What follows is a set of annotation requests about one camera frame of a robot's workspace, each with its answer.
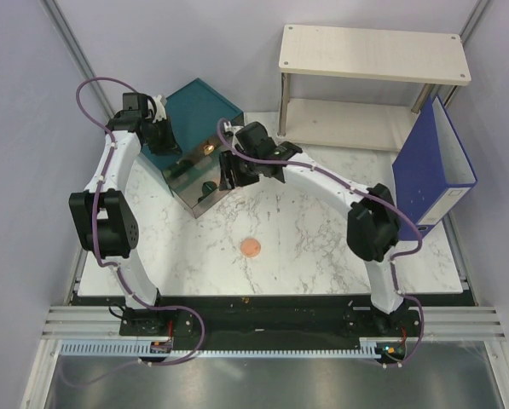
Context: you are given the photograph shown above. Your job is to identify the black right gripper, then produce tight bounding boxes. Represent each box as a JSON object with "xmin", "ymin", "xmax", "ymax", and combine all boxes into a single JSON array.
[{"xmin": 217, "ymin": 148, "xmax": 260, "ymax": 193}]

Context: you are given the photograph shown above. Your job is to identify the teal drawer organizer box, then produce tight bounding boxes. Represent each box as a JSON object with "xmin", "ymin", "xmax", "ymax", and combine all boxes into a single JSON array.
[{"xmin": 137, "ymin": 78, "xmax": 245, "ymax": 198}]

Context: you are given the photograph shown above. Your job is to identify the peach sponge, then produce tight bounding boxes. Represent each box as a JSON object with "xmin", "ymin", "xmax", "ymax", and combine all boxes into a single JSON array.
[{"xmin": 240, "ymin": 238, "xmax": 262, "ymax": 258}]

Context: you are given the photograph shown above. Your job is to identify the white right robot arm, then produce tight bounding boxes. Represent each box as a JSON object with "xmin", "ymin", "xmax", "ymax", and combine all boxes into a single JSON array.
[{"xmin": 217, "ymin": 119, "xmax": 404, "ymax": 336}]

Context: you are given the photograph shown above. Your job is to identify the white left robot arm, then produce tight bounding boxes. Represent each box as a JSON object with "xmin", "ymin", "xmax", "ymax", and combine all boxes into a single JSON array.
[{"xmin": 68, "ymin": 92, "xmax": 182, "ymax": 337}]

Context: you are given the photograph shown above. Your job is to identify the blue lever arch binder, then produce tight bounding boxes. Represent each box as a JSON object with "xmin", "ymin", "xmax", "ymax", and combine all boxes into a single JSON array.
[{"xmin": 392, "ymin": 97, "xmax": 477, "ymax": 241}]

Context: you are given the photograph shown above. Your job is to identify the beige two-tier shelf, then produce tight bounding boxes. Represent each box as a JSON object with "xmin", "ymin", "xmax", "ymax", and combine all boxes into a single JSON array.
[{"xmin": 277, "ymin": 24, "xmax": 471, "ymax": 153}]

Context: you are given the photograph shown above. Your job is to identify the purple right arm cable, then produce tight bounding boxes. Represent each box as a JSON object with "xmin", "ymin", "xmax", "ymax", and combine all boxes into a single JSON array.
[{"xmin": 217, "ymin": 118, "xmax": 425, "ymax": 370}]

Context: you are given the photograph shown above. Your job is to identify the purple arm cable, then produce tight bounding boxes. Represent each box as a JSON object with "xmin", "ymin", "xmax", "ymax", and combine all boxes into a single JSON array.
[
  {"xmin": 60, "ymin": 76, "xmax": 206, "ymax": 388},
  {"xmin": 217, "ymin": 118, "xmax": 425, "ymax": 370}
]

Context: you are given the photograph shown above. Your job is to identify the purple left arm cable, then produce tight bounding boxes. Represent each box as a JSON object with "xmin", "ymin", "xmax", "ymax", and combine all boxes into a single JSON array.
[{"xmin": 60, "ymin": 76, "xmax": 206, "ymax": 388}]

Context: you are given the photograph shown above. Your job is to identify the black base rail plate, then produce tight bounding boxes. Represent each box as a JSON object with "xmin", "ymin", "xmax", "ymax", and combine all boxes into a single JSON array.
[{"xmin": 119, "ymin": 306, "xmax": 420, "ymax": 338}]

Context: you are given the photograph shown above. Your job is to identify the light blue cable duct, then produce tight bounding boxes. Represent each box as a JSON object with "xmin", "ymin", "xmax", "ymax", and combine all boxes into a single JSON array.
[{"xmin": 60, "ymin": 340, "xmax": 405, "ymax": 359}]

